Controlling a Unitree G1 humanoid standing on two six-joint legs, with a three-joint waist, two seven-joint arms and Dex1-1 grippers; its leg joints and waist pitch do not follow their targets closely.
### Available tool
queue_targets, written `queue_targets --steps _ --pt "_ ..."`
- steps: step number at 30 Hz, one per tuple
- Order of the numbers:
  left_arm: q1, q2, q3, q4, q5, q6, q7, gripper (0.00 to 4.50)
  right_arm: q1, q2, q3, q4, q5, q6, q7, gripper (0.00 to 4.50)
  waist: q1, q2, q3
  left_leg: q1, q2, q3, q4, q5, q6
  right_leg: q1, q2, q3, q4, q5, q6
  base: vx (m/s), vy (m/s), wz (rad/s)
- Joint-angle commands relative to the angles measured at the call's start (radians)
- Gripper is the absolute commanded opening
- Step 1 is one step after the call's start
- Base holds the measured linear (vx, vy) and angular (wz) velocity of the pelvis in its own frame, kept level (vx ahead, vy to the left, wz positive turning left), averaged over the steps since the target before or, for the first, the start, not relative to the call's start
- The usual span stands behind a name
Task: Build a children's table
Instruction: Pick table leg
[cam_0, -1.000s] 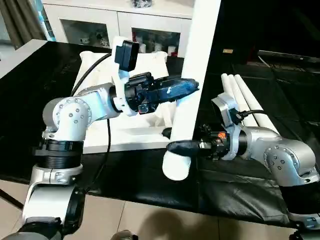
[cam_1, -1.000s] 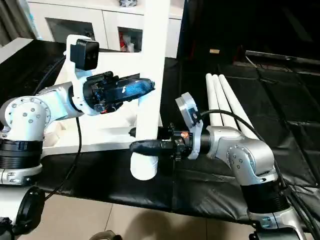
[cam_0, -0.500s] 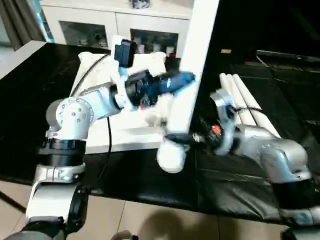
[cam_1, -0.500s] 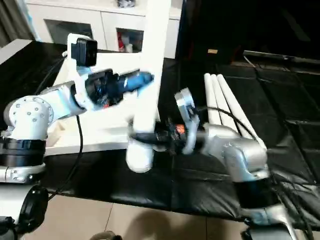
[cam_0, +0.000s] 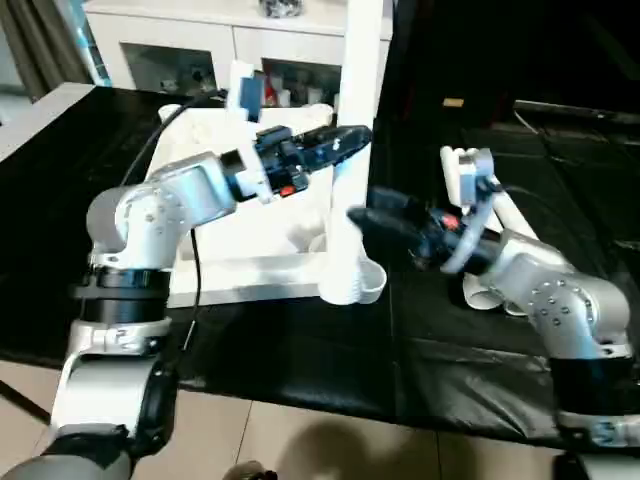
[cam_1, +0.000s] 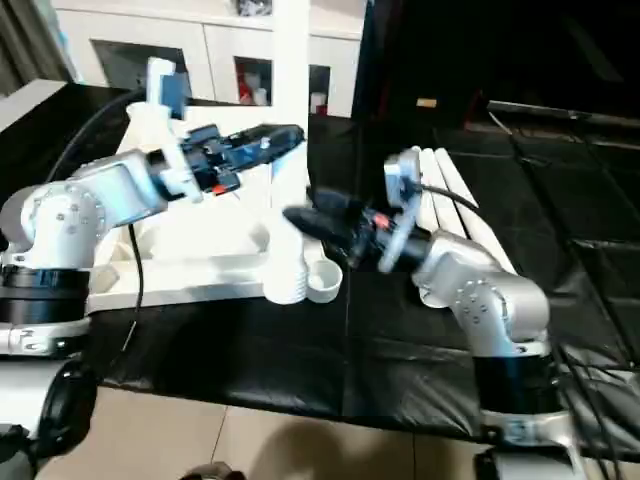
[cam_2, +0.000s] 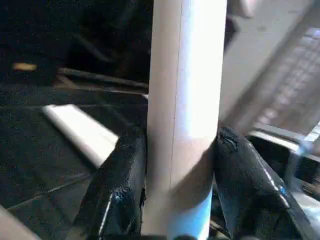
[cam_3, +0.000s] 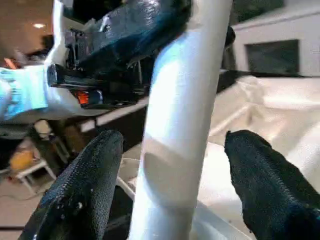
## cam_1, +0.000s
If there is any white plastic table leg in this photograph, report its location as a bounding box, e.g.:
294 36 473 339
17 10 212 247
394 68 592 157
413 150 446 241
262 0 313 304
425 148 479 246
435 147 521 276

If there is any white plastic children's table top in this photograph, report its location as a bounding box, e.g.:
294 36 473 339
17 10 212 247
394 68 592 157
85 95 347 313

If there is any red bottle in cabinet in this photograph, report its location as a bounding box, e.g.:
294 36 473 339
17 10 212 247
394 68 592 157
236 60 251 103

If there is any black work mat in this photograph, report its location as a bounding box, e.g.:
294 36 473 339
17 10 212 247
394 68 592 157
0 85 640 441

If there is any white glass-door cabinet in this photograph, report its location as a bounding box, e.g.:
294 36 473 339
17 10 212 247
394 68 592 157
50 0 366 119

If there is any grey curtain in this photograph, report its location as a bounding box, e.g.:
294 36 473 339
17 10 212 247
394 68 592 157
0 0 76 96

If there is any black metal bar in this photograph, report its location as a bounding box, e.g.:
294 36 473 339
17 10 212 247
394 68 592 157
485 98 640 126

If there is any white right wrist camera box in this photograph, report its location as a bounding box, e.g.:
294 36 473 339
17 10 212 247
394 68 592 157
383 148 429 273

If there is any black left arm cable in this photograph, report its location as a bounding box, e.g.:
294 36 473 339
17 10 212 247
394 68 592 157
45 88 151 353

